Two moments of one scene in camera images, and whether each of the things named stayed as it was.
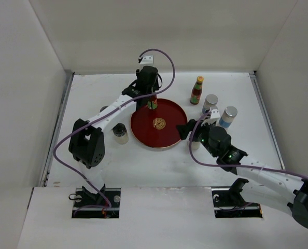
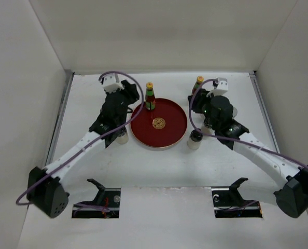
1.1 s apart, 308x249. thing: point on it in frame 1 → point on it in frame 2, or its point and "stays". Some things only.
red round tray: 157,128 stays
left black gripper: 155,88 → 130,91
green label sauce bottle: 152,102 stays
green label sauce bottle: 196,91 stays
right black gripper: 183,129 → 199,99
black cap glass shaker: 120,130 stays
